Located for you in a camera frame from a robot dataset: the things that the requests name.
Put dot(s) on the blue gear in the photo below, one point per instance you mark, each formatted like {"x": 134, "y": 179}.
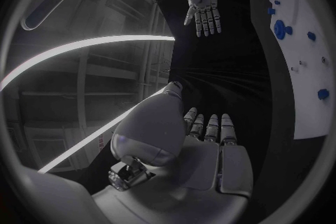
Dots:
{"x": 281, "y": 29}

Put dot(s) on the small blue peg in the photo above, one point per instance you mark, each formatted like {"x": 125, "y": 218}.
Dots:
{"x": 277, "y": 2}

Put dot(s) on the blue block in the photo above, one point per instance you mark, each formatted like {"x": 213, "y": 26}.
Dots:
{"x": 271, "y": 11}

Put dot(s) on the blue square plug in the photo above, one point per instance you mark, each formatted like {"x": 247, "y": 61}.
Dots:
{"x": 323, "y": 94}

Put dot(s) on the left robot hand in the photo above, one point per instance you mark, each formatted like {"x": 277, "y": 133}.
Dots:
{"x": 168, "y": 165}

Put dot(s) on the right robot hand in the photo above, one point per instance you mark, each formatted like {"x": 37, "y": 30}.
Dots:
{"x": 203, "y": 4}

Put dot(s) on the white task board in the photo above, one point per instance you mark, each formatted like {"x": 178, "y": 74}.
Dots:
{"x": 301, "y": 56}

